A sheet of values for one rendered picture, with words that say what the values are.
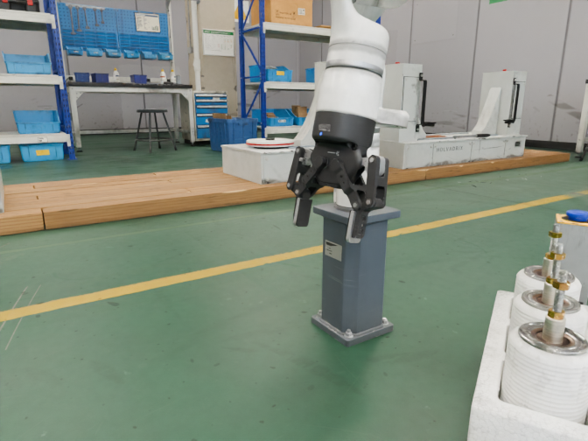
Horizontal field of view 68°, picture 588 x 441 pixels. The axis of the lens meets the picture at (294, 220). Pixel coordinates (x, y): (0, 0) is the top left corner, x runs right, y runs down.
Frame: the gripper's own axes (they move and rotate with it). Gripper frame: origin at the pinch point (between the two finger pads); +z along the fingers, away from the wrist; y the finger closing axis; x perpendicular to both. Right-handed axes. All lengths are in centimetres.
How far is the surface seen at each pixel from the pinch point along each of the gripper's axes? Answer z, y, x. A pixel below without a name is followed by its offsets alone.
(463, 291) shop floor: 20, -19, 84
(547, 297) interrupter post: 5.1, 17.9, 29.5
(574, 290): 4.6, 18.5, 40.2
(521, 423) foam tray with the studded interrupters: 17.5, 22.7, 13.8
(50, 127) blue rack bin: -7, -438, 70
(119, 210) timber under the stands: 26, -167, 39
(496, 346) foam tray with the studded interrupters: 14.1, 13.5, 27.1
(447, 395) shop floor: 30.1, 3.1, 38.3
